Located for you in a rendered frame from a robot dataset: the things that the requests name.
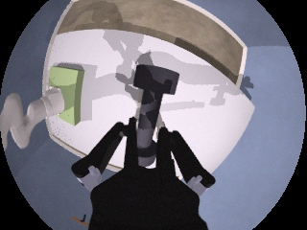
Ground dark grey dumbbell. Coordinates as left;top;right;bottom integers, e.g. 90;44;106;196
133;64;179;167

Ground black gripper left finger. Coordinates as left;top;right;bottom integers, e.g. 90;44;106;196
71;107;142;201

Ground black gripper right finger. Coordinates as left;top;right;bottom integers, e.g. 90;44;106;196
155;111;216;202

